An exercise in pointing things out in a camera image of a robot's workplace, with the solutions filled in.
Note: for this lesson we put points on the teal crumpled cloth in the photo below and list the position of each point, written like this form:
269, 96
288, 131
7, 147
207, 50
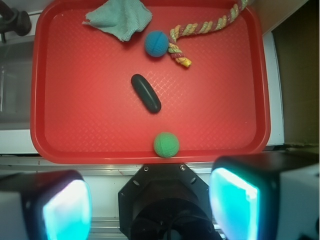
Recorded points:
120, 18

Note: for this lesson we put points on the black octagonal mount plate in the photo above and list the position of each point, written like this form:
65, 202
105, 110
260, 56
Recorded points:
166, 202

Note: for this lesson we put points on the black oblong capsule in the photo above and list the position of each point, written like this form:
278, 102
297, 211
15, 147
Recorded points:
146, 93

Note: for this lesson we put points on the blue textured ball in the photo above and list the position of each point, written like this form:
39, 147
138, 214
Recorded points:
156, 43

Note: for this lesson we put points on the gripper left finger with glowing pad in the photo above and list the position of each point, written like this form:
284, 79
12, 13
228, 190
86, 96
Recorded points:
55, 205

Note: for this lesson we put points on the red plastic tray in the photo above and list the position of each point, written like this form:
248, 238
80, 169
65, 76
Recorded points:
190, 87

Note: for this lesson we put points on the green textured ball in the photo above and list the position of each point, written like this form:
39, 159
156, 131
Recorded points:
166, 145

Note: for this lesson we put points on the dark clamp knob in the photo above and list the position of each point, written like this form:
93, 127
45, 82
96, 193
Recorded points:
13, 20

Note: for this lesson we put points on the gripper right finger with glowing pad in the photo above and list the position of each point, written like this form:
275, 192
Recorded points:
272, 195

